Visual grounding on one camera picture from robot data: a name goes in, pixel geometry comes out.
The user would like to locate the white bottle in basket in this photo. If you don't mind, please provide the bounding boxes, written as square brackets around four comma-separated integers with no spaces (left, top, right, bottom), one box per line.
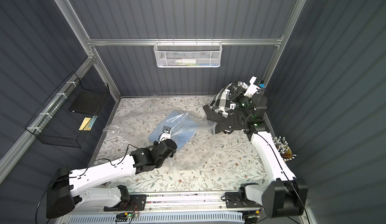
[175,59,197,66]

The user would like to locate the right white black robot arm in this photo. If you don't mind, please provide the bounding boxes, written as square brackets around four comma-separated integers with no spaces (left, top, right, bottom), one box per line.
[231,85,308,219]

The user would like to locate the dark grey pinstripe shirt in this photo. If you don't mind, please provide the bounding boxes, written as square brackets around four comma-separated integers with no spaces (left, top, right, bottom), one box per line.
[203,105,251,134]

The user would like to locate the black white checked shirt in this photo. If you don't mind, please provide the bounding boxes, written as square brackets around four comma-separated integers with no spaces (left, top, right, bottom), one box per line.
[209,82,242,118]

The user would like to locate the white vented panel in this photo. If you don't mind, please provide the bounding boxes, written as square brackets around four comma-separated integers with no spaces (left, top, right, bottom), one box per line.
[68,212,244,224]

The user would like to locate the aluminium front rail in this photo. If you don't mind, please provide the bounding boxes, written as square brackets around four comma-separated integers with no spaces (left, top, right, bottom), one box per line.
[74,186,263,213]

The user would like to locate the clear plastic vacuum bag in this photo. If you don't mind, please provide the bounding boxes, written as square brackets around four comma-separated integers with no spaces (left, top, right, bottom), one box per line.
[104,97,216,171]

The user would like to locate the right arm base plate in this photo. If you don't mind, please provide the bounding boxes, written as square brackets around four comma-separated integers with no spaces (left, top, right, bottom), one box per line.
[221,192,262,209]

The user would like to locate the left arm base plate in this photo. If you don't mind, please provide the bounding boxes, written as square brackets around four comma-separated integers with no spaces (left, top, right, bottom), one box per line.
[104,194,147,212]

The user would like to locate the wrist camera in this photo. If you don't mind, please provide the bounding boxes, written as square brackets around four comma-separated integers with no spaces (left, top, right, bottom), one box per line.
[158,126,171,142]
[244,76,266,98]

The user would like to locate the light blue shirt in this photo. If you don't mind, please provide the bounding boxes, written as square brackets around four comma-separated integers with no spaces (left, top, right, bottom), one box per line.
[148,110,199,150]

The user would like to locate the black box in basket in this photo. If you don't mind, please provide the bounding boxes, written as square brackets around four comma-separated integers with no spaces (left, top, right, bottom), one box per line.
[68,90,106,115]

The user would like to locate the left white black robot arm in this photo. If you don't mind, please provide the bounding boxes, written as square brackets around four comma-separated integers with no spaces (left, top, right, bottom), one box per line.
[46,139,177,219]

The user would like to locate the aluminium frame back crossbar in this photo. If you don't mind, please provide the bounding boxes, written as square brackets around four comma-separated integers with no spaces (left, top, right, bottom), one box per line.
[86,38,282,46]

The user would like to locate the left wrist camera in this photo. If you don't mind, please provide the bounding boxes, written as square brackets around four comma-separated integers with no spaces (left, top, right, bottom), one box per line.
[158,126,171,142]

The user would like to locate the yellow notepad in basket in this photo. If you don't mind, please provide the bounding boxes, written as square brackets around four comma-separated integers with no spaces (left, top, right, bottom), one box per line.
[78,118,93,131]

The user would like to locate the black wire wall basket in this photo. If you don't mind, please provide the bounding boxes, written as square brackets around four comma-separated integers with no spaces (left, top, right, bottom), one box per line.
[26,74,110,148]

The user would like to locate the yellow cup of pens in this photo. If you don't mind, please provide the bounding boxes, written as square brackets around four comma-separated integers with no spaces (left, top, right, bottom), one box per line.
[273,136,297,162]

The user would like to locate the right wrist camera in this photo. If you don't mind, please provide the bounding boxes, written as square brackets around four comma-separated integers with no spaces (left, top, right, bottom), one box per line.
[244,76,266,98]

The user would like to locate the white wire mesh basket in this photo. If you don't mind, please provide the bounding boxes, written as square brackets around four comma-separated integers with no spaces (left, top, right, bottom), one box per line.
[153,44,223,68]

